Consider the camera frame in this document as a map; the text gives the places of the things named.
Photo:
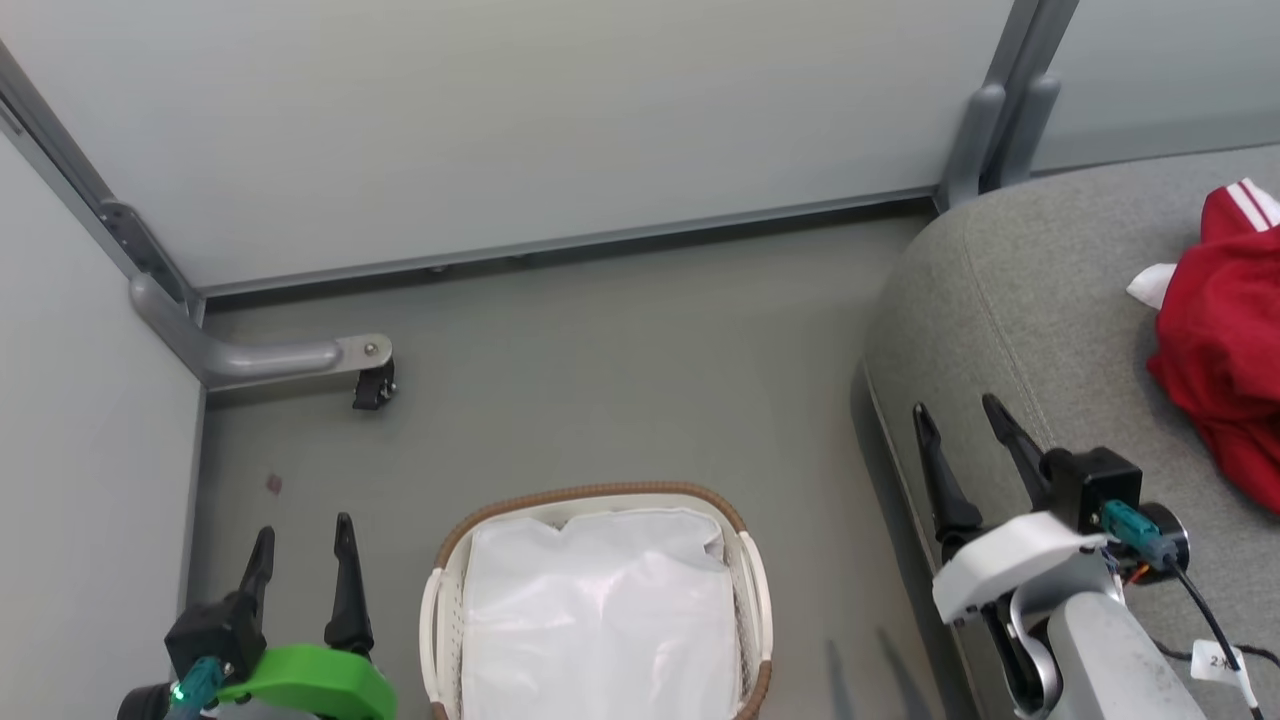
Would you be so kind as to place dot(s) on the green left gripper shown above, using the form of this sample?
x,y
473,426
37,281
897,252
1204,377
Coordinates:
x,y
320,680

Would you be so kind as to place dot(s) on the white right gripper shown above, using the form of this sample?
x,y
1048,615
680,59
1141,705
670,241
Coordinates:
x,y
1010,560

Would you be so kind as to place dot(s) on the red and white shirt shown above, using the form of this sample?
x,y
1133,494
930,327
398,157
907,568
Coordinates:
x,y
1220,330

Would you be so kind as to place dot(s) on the grey fabric sofa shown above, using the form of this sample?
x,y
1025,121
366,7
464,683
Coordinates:
x,y
1050,300

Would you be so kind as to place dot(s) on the black caster wheel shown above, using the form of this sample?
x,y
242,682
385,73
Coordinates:
x,y
375,385

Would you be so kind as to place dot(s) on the grey partition support leg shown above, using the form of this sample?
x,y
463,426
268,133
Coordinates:
x,y
972,150
270,358
1030,125

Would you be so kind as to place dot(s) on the white laundry basket brown rim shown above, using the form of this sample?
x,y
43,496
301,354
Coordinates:
x,y
760,600

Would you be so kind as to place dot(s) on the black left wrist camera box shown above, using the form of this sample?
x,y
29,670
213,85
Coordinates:
x,y
215,630

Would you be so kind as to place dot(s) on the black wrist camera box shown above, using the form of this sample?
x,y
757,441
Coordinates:
x,y
1100,485
215,630

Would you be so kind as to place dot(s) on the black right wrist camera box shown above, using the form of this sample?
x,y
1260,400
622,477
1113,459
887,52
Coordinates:
x,y
1100,485

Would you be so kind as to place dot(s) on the dark partition hinge bracket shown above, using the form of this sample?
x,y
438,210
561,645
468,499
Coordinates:
x,y
135,245

